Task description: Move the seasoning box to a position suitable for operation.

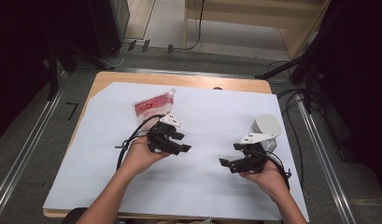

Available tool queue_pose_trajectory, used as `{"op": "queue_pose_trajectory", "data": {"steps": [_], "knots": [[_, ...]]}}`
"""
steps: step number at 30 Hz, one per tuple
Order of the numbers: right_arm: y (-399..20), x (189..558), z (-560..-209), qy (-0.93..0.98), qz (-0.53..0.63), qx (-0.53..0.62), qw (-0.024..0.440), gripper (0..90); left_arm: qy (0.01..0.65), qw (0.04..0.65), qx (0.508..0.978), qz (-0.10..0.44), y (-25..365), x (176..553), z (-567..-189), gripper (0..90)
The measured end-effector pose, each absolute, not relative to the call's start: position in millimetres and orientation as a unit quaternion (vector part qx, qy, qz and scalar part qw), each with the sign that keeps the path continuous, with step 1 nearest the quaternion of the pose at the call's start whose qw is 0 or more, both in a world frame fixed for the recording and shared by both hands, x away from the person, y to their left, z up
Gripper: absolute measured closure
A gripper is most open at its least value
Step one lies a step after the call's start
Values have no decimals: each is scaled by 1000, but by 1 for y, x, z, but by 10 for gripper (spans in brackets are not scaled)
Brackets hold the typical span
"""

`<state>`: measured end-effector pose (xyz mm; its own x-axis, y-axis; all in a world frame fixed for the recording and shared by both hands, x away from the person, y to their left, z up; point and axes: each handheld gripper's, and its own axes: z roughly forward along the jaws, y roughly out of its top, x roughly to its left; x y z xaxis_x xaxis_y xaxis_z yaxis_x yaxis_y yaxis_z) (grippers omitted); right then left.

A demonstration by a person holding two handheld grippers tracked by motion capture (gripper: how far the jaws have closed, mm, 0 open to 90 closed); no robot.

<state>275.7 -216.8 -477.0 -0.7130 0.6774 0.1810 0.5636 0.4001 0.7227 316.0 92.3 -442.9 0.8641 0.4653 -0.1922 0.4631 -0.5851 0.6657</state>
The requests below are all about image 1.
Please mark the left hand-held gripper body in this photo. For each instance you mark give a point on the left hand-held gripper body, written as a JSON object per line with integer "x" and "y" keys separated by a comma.
{"x": 160, "y": 140}

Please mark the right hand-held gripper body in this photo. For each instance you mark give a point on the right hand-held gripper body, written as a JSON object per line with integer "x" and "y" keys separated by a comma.
{"x": 254, "y": 158}

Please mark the red and white refill pouch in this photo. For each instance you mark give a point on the red and white refill pouch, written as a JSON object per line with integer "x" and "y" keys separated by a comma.
{"x": 151, "y": 107}

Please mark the white flip-lid container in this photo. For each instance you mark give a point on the white flip-lid container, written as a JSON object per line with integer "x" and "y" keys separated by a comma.
{"x": 268, "y": 124}

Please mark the person's right hand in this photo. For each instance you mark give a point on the person's right hand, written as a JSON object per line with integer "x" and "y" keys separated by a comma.
{"x": 269, "y": 180}

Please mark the person's left hand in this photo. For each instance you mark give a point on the person's left hand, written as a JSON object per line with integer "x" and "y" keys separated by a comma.
{"x": 138, "y": 157}

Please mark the white paper sheet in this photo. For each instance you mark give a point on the white paper sheet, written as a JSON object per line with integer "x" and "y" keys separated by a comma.
{"x": 204, "y": 124}

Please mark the wooden table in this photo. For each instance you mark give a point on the wooden table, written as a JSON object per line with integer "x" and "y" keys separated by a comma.
{"x": 132, "y": 77}

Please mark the black stand leg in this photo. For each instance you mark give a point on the black stand leg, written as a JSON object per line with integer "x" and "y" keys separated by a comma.
{"x": 279, "y": 68}

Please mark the dark cloth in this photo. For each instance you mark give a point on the dark cloth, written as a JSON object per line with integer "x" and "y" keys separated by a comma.
{"x": 73, "y": 216}

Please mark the black upright stand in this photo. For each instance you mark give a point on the black upright stand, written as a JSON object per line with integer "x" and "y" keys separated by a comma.
{"x": 53, "y": 74}

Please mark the black cabinet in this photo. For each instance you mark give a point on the black cabinet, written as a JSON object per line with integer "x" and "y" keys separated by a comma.
{"x": 107, "y": 25}

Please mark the light wooden shelf unit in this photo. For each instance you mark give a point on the light wooden shelf unit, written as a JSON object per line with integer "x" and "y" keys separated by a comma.
{"x": 241, "y": 18}

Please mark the metal floor rail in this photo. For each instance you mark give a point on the metal floor rail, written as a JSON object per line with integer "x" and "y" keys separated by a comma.
{"x": 26, "y": 143}
{"x": 325, "y": 161}

